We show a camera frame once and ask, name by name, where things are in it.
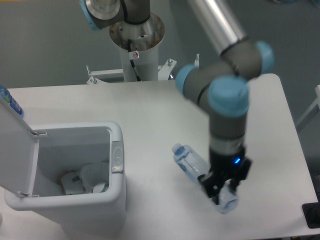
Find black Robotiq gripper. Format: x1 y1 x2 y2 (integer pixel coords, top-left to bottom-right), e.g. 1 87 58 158
197 147 252 203

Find black cable on pedestal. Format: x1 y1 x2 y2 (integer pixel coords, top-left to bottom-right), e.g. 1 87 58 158
127 38 142 82

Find white trash can body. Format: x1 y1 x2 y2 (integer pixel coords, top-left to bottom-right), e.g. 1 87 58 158
4 121 126 227

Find clear plastic water bottle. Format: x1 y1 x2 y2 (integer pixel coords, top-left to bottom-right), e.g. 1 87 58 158
172 143 238 214

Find white trash can lid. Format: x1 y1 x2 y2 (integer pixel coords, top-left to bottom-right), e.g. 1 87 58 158
0 99 49 198

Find white packaging trash in bin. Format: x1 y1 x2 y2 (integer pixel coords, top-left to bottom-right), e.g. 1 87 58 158
60 171 86 195

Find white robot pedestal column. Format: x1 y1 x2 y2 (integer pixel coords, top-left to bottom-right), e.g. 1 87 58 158
109 13 165 82

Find white pedestal base frame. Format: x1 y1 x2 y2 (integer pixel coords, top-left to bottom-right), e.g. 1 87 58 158
85 53 202 85

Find blue labelled bottle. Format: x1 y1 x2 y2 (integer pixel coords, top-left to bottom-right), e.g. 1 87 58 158
0 85 24 118

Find white frame at right edge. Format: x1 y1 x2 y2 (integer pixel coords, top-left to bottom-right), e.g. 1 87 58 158
295 85 320 133

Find black clamp at table edge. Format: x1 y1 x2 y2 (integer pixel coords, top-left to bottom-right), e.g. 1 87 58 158
302 202 320 229

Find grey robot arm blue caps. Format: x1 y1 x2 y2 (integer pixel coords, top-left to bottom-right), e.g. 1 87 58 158
79 0 275 207

